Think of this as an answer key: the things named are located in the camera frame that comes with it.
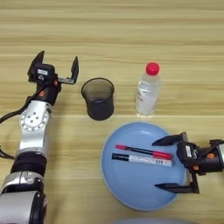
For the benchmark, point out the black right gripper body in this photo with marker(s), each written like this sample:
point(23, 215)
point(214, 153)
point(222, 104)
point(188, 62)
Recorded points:
point(210, 160)

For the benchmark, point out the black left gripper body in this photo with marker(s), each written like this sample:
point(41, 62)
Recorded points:
point(48, 92)

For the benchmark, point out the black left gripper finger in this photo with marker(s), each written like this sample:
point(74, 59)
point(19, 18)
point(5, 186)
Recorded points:
point(75, 70)
point(32, 70)

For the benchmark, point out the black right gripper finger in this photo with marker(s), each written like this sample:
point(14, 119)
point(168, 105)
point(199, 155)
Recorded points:
point(175, 188)
point(167, 140)

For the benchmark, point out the black mesh cup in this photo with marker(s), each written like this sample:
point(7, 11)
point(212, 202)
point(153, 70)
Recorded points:
point(99, 105)

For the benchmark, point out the clear bottle with red cap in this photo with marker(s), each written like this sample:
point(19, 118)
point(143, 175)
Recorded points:
point(147, 96)

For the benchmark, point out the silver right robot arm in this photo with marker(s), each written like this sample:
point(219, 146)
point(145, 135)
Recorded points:
point(221, 156)

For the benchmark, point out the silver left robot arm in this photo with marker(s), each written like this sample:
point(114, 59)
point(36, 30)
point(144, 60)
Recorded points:
point(32, 131)

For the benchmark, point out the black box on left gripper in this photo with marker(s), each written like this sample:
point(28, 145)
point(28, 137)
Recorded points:
point(44, 73)

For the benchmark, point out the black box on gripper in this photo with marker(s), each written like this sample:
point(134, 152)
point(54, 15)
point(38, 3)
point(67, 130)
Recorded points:
point(44, 73)
point(188, 153)

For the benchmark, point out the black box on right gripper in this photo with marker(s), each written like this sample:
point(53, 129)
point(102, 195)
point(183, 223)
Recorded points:
point(188, 153)

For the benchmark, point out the red and black pen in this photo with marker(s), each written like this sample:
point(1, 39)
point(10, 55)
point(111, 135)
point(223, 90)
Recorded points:
point(145, 151)

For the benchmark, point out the black and white marker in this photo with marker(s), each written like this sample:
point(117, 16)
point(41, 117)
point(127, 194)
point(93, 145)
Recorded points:
point(145, 159)

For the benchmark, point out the blue round plate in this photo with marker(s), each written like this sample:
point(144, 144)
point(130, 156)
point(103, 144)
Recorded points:
point(137, 186)

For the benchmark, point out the grey robot body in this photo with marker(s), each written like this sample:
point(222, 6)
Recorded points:
point(151, 221)

